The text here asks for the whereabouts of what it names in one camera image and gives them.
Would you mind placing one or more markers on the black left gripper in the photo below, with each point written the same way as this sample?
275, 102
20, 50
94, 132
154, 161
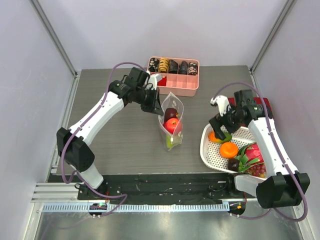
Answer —
153, 107

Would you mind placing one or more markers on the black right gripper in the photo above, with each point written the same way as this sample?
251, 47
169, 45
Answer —
225, 122

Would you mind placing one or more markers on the dark purple plum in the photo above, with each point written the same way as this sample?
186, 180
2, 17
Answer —
170, 113

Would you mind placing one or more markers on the orange tangerine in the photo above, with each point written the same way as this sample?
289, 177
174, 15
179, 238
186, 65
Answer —
228, 150

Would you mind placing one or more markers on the clear polka dot zip bag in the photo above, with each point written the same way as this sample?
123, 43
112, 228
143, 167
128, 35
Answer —
173, 101

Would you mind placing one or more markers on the red apple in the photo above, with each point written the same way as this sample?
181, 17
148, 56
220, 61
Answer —
173, 125

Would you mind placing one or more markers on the green pear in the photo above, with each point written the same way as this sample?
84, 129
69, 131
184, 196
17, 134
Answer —
172, 141

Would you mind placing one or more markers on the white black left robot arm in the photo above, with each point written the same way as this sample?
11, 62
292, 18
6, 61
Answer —
73, 144

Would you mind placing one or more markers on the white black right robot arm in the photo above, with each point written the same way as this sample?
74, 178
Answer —
284, 185

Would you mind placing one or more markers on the orange green mango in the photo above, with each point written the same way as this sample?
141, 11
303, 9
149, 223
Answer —
225, 137

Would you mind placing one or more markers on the white perforated fruit basket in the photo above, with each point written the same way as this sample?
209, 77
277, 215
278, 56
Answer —
209, 151

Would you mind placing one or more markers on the pink divided organizer box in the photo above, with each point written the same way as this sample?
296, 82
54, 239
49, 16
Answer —
179, 84

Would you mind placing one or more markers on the folded red cloth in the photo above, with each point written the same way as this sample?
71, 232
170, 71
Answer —
260, 102

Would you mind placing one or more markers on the pink dragon fruit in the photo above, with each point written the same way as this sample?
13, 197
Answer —
249, 156

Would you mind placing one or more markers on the black floral sock roll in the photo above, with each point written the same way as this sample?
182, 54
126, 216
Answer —
153, 65

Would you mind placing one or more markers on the dark brown sock roll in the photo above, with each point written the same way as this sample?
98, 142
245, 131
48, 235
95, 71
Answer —
173, 67

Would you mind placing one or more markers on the yellow black patterned roll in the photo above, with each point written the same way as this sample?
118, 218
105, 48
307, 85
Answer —
163, 66

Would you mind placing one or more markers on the black dotted sock roll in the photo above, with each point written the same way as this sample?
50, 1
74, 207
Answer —
183, 68

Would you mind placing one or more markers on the purple grape bunch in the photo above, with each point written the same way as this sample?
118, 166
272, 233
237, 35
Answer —
258, 170

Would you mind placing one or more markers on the black pink floral roll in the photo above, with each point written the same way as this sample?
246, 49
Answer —
192, 69

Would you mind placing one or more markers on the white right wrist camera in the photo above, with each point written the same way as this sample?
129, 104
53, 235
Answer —
222, 103

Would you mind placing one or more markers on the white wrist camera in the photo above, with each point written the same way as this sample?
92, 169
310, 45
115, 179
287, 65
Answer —
152, 82
222, 103

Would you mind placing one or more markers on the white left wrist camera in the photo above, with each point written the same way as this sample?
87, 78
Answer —
152, 82

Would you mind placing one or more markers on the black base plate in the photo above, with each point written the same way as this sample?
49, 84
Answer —
172, 189

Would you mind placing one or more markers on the white slotted cable duct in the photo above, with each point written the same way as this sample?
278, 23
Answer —
91, 207

